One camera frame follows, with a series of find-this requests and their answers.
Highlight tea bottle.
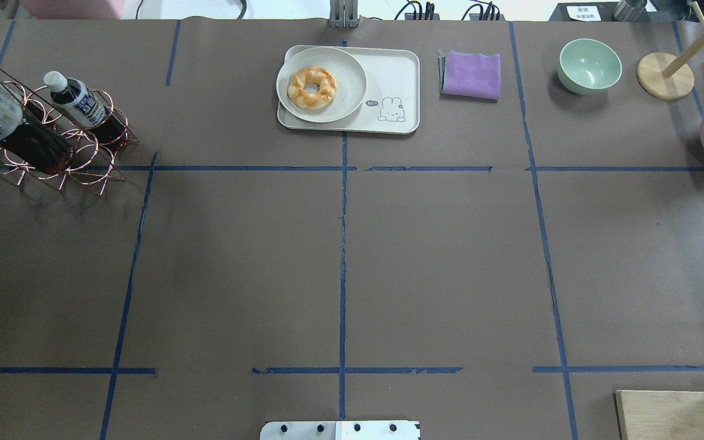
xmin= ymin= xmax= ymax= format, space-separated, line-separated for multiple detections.
xmin=43 ymin=71 xmax=126 ymax=145
xmin=0 ymin=91 xmax=75 ymax=175

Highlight cream tray with bear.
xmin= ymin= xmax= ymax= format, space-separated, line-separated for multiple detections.
xmin=276 ymin=45 xmax=420 ymax=134

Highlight glazed twisted donut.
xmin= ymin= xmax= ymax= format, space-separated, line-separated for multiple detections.
xmin=288 ymin=66 xmax=339 ymax=111

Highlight cream round plate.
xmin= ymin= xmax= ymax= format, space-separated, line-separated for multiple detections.
xmin=276 ymin=46 xmax=368 ymax=123

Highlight purple folded cloth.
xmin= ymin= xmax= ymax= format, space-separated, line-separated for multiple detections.
xmin=438 ymin=52 xmax=501 ymax=102

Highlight mint green bowl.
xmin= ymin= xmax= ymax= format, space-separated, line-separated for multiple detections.
xmin=557 ymin=38 xmax=623 ymax=95

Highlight black box with label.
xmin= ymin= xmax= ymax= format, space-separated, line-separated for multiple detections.
xmin=549 ymin=2 xmax=661 ymax=23

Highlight wooden stand round base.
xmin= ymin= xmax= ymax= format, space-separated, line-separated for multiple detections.
xmin=636 ymin=0 xmax=704 ymax=101

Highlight wooden cutting board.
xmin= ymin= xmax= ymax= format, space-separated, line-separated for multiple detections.
xmin=615 ymin=390 xmax=704 ymax=439

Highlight grey metal post clamp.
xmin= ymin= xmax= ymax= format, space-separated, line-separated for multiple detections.
xmin=329 ymin=0 xmax=359 ymax=28

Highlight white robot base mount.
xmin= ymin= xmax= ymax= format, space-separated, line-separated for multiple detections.
xmin=259 ymin=420 xmax=422 ymax=439

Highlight black power plug cables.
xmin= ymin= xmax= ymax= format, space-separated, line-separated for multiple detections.
xmin=395 ymin=1 xmax=505 ymax=22

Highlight copper wire bottle rack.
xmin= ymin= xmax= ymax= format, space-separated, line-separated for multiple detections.
xmin=0 ymin=67 xmax=139 ymax=195

